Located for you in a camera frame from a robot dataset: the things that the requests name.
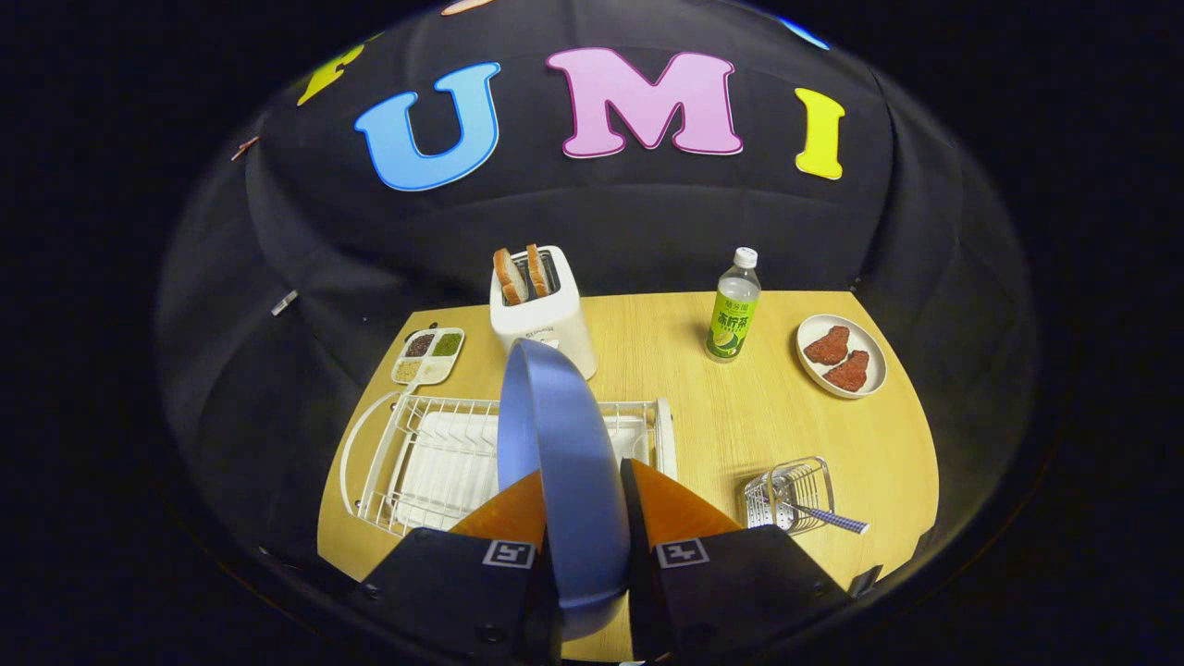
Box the cream plate with meat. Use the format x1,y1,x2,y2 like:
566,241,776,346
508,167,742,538
796,314,889,400

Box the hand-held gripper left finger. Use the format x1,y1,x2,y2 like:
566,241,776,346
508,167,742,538
356,469,563,666

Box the spoon with blue checked handle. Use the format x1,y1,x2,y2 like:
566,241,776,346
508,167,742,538
754,493,871,537

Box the black backdrop cloth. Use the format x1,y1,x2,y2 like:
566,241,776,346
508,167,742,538
155,0,1042,593

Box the green label drink bottle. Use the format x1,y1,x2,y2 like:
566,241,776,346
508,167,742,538
705,247,762,364

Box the white toaster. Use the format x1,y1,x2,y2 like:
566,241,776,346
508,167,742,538
488,245,598,380

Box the blue plate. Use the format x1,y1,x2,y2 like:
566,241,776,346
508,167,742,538
497,338,633,641

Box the metal wire basket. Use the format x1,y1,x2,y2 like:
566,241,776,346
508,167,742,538
743,456,835,537

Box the white wire dish rack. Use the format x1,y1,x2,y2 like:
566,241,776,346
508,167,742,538
339,390,678,539

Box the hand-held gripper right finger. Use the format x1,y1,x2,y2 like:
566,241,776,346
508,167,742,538
618,457,854,666

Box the four-compartment seasoning tray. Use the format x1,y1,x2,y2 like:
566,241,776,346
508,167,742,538
391,327,466,388

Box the red meat piece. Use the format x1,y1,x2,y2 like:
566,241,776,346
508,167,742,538
822,350,870,392
803,325,851,365

